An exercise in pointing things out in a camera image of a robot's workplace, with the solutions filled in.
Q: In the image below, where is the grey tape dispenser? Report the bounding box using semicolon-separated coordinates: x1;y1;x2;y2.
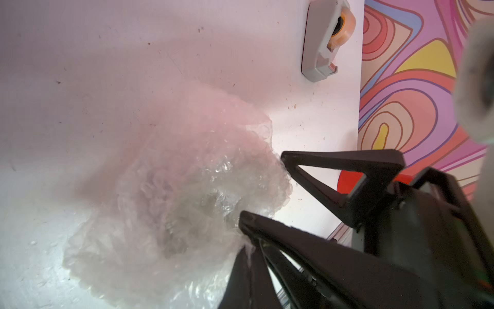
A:
301;0;356;82

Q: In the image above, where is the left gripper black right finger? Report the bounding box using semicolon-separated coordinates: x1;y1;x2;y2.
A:
250;241;283;309

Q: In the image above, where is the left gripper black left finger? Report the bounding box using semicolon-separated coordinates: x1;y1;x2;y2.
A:
218;247;251;309

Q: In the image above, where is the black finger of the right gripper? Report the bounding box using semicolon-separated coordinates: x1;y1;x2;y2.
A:
281;149;405;228
239;211;436;308

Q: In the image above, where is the red cup of markers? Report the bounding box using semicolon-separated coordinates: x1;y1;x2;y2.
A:
336;169;414;194

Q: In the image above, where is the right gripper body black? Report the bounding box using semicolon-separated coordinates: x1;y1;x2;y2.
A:
351;167;493;308

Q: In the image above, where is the clear bubble wrap sheet top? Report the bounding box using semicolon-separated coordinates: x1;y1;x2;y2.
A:
63;84;292;308

